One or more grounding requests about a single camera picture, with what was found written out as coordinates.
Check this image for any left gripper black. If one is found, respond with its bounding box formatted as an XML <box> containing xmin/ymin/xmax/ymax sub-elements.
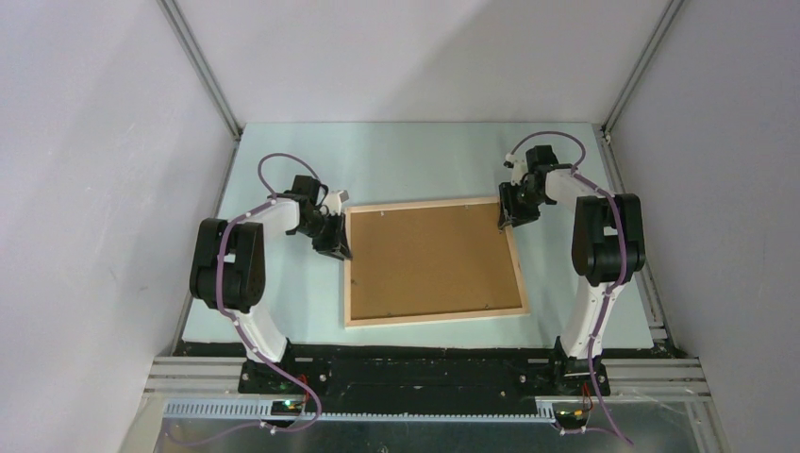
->
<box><xmin>293</xmin><ymin>211</ymin><xmax>352</xmax><ymax>261</ymax></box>

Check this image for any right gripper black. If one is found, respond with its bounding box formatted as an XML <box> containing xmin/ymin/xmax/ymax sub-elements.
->
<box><xmin>498</xmin><ymin>180</ymin><xmax>548</xmax><ymax>228</ymax></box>

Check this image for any brown backing board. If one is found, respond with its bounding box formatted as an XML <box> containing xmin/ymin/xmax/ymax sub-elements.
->
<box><xmin>349</xmin><ymin>202</ymin><xmax>524</xmax><ymax>321</ymax></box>

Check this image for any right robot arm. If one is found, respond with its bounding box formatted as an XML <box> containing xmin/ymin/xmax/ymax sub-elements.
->
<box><xmin>498</xmin><ymin>145</ymin><xmax>646</xmax><ymax>394</ymax></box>

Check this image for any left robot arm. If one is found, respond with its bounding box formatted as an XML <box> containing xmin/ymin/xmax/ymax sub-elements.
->
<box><xmin>189</xmin><ymin>175</ymin><xmax>352</xmax><ymax>394</ymax></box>

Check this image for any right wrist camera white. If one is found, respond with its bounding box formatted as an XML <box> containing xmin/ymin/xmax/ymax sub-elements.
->
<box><xmin>504</xmin><ymin>154</ymin><xmax>528</xmax><ymax>186</ymax></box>

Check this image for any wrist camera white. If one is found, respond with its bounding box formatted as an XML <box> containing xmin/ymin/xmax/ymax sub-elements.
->
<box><xmin>504</xmin><ymin>154</ymin><xmax>528</xmax><ymax>186</ymax></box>
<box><xmin>321</xmin><ymin>190</ymin><xmax>349</xmax><ymax>216</ymax></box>

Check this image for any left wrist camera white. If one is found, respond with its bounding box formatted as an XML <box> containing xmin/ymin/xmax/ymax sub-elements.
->
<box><xmin>321</xmin><ymin>190</ymin><xmax>349</xmax><ymax>216</ymax></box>

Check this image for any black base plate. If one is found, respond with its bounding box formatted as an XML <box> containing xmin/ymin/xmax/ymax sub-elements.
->
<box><xmin>237</xmin><ymin>340</ymin><xmax>611</xmax><ymax>418</ymax></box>

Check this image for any white cable duct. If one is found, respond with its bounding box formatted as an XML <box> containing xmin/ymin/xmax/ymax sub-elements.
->
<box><xmin>163</xmin><ymin>398</ymin><xmax>556</xmax><ymax>424</ymax></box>

